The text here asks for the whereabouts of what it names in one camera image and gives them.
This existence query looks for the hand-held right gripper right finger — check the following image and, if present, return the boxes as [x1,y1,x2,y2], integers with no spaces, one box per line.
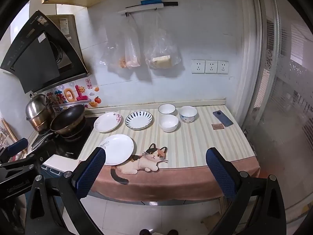
[205,147,286,235]

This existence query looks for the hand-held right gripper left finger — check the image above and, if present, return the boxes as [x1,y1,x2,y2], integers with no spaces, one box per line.
[24,147,107,235]

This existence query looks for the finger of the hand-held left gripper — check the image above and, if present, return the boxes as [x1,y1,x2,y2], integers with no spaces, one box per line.
[0,149,50,177]
[0,138,29,163]

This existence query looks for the white bowl dark rim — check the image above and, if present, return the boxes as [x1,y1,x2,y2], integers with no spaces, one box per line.
[158,104,176,116]

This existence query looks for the wooden stick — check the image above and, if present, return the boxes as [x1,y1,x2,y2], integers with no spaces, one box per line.
[1,118,19,144]

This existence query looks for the black induction cooktop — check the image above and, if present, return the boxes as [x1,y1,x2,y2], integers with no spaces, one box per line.
[32,116,99,159]

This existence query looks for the striped tablecloth with cat print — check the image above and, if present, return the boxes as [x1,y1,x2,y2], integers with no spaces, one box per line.
[78,105,261,202]

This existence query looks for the large white plate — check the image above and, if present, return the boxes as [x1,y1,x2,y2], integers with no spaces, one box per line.
[99,134,135,166]

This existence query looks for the steel pot with lid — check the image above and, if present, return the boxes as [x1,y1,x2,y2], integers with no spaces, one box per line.
[26,93,57,133]

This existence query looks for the white plate pink flowers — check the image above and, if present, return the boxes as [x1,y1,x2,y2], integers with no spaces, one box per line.
[94,112,122,133]

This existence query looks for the blue smartphone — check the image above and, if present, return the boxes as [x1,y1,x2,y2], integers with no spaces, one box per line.
[212,110,234,128]

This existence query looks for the dark frying pan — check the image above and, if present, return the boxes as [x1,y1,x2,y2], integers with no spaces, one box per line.
[31,104,86,151]

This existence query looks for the white bowl blue pattern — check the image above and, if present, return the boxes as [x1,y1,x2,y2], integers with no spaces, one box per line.
[178,106,197,124]

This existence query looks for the grey base cabinet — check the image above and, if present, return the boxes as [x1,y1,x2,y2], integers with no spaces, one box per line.
[88,191,225,206]

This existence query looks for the white plate blue stripes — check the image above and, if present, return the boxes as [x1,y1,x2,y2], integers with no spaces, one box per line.
[125,111,153,130]

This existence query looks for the plain white bowl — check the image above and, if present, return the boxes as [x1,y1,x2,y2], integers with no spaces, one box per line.
[159,115,179,133]

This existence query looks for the black range hood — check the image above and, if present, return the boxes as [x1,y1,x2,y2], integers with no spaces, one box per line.
[0,10,91,94]

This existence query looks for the sliding glass door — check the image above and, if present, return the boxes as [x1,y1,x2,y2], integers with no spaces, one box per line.
[242,0,313,226]

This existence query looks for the empty clear plastic bag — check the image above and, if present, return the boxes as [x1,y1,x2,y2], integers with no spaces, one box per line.
[100,42,126,69]

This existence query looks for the clear plastic bag with garlic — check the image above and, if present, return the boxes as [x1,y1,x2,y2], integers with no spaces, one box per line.
[124,17,142,68]

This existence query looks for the clear plastic bag yellow block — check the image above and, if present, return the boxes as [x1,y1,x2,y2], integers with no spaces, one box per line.
[143,12,183,69]

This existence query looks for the blue sheathed knife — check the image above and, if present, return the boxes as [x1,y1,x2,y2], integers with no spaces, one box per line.
[140,0,178,7]

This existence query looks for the colourful wall sticker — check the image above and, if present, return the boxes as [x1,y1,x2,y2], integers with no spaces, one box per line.
[45,80,102,108]

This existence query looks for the white wall socket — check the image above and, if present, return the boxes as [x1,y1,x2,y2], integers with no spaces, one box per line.
[217,61,229,75]
[191,60,205,74]
[205,60,218,74]

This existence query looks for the white wall hook rail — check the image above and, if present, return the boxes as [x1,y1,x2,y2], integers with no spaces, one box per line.
[118,4,164,17]

